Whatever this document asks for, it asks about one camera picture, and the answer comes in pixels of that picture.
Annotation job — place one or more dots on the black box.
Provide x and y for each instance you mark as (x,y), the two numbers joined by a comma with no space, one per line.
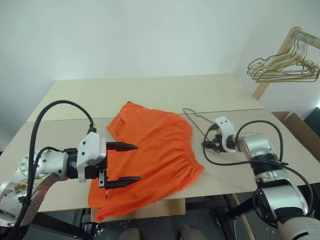
(313,120)

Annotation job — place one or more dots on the brown cardboard box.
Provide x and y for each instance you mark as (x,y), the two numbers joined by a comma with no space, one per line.
(297,125)

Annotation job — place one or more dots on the bunch of gold hangers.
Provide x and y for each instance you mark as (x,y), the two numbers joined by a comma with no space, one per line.
(275,55)

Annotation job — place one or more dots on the black table frame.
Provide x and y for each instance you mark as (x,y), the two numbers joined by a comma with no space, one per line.
(240,212)

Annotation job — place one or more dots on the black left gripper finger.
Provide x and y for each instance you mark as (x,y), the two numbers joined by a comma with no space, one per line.
(122,182)
(121,147)

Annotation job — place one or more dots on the orange shorts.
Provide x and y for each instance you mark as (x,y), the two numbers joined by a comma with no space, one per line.
(155,150)

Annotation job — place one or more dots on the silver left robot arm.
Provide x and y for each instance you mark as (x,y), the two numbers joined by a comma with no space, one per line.
(47,160)

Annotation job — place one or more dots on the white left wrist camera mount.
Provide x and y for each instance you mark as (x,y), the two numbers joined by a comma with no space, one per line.
(91,147)

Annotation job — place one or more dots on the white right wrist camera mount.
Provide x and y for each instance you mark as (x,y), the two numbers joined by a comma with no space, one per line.
(226,127)

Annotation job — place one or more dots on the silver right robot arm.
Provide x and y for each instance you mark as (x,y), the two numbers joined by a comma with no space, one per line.
(257,145)

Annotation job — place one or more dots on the dark rounded shape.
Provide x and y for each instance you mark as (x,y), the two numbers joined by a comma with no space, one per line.
(131,235)

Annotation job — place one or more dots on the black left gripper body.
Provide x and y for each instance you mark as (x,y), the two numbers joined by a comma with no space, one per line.
(92,172)

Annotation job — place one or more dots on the thin wooden stick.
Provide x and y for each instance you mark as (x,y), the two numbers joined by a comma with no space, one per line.
(243,220)

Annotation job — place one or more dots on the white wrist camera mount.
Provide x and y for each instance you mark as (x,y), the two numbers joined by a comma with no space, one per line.
(91,147)
(226,127)

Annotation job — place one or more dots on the wooden clothes rack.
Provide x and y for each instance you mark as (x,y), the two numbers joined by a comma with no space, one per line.
(262,90)

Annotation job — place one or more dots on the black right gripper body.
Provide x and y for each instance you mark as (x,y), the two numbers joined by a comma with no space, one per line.
(218,143)

